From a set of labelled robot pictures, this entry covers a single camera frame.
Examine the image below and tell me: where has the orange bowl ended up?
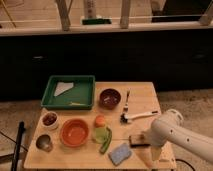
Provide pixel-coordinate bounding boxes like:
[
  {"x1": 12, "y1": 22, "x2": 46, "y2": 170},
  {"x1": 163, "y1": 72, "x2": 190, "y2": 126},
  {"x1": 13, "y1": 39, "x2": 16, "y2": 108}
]
[{"x1": 60, "y1": 119, "x2": 89, "y2": 148}]

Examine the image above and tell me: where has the white handled brush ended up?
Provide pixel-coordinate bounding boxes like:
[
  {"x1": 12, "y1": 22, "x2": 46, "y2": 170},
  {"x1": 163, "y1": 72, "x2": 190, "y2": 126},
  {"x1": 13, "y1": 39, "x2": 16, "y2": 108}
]
[{"x1": 120, "y1": 111, "x2": 158, "y2": 123}]

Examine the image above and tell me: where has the black pole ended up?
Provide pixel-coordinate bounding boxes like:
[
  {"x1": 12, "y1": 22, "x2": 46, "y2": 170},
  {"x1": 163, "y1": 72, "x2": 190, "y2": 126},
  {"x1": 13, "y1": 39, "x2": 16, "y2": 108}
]
[{"x1": 11, "y1": 121, "x2": 25, "y2": 171}]

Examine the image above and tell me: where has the green plastic tray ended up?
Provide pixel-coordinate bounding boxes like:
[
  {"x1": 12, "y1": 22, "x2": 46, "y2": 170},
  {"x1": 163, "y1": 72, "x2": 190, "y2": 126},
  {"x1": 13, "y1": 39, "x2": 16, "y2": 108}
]
[{"x1": 41, "y1": 75, "x2": 95, "y2": 110}]

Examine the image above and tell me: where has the orange toy fruit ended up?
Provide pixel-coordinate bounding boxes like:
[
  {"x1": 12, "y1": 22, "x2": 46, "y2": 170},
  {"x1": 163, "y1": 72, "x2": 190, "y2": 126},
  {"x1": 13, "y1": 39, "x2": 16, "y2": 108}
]
[{"x1": 94, "y1": 115, "x2": 106, "y2": 127}]

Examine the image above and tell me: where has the silver fork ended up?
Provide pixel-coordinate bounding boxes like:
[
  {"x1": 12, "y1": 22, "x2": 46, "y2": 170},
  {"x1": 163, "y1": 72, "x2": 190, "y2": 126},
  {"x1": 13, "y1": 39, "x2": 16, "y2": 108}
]
[{"x1": 123, "y1": 90, "x2": 130, "y2": 112}]

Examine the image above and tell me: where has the light green lid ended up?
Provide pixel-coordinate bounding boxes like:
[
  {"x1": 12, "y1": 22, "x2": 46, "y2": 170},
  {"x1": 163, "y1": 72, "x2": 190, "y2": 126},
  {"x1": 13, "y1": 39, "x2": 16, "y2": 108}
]
[{"x1": 93, "y1": 127, "x2": 108, "y2": 144}]

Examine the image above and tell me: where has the green toy vegetable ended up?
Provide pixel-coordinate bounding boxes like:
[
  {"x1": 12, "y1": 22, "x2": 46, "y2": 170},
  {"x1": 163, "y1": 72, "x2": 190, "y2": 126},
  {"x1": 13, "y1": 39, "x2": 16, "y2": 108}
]
[{"x1": 99, "y1": 127, "x2": 112, "y2": 154}]

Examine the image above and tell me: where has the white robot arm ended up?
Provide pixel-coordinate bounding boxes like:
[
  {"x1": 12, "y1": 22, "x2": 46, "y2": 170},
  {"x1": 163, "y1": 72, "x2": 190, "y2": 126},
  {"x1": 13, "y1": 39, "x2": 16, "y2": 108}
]
[{"x1": 145, "y1": 109, "x2": 213, "y2": 164}]

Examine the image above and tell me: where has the green block on shelf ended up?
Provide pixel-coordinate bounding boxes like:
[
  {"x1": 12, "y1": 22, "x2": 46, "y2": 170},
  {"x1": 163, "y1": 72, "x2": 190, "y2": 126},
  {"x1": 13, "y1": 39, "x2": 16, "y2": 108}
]
[{"x1": 82, "y1": 18, "x2": 112, "y2": 25}]

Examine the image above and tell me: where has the yellow strip in tray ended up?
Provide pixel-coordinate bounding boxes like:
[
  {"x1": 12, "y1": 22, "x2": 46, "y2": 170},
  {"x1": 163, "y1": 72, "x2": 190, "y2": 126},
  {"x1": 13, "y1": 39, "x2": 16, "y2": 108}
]
[{"x1": 69, "y1": 102, "x2": 86, "y2": 106}]

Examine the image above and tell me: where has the blue sponge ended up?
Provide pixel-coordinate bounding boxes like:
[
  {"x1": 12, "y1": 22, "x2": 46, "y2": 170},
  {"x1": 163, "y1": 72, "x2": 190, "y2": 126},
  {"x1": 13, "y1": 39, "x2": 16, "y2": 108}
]
[{"x1": 108, "y1": 143, "x2": 132, "y2": 166}]

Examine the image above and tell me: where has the dark purple bowl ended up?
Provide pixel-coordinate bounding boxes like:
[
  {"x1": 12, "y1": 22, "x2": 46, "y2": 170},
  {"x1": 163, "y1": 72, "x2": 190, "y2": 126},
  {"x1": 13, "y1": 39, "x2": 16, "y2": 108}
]
[{"x1": 99, "y1": 88, "x2": 121, "y2": 109}]

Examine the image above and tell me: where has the black cable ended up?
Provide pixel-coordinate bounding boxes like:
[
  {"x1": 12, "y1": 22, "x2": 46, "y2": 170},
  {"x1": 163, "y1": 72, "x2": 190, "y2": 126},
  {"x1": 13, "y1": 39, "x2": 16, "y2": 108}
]
[{"x1": 175, "y1": 158, "x2": 197, "y2": 171}]

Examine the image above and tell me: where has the small metal cup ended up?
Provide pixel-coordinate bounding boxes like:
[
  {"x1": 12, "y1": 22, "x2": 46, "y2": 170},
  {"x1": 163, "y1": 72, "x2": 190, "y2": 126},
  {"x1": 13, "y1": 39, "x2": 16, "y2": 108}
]
[{"x1": 36, "y1": 134, "x2": 53, "y2": 152}]

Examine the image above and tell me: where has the white paper piece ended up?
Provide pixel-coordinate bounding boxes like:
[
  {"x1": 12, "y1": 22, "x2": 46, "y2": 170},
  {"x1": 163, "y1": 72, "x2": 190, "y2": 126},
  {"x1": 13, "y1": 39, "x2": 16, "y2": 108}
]
[{"x1": 54, "y1": 82, "x2": 74, "y2": 96}]

